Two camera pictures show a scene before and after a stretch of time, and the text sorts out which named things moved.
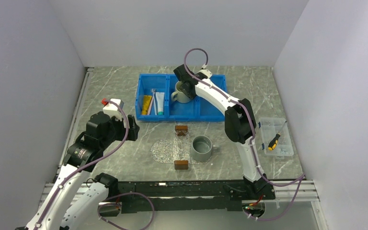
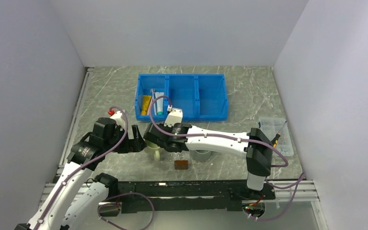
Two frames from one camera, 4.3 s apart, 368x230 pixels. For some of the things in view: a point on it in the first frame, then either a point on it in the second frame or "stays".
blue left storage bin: x=146 y=82 stays
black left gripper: x=133 y=128 to x=135 y=144
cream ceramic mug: x=179 y=94 to x=154 y=149
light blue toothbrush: x=155 y=102 stays
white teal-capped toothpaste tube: x=160 y=97 stays
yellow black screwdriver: x=273 y=143 stays
